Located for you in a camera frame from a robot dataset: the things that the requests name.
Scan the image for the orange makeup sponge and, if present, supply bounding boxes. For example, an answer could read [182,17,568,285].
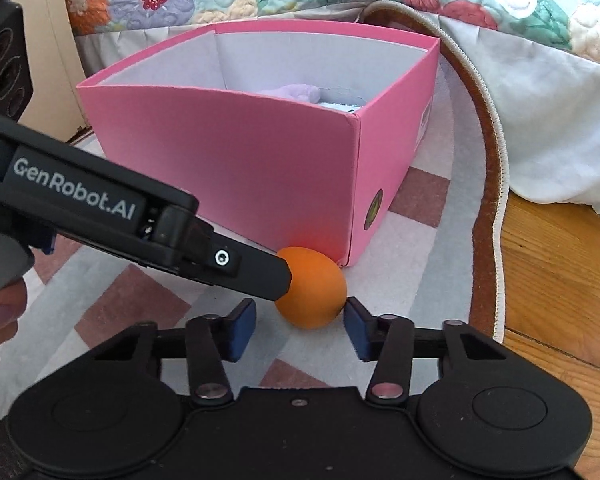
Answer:
[275,247,348,330]

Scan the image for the purple plush toy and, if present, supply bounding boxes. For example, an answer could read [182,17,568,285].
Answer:
[257,84,322,104]

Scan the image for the blue wet wipes pack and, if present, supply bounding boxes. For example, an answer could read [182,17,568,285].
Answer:
[318,89,366,114]

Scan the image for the grey pink checkered rug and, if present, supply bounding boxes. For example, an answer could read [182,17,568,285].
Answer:
[0,0,512,411]

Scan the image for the beige bedside cabinet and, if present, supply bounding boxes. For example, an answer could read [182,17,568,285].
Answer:
[15,0,87,142]

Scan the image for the pink cardboard box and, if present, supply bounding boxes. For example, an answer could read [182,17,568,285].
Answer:
[78,20,440,266]

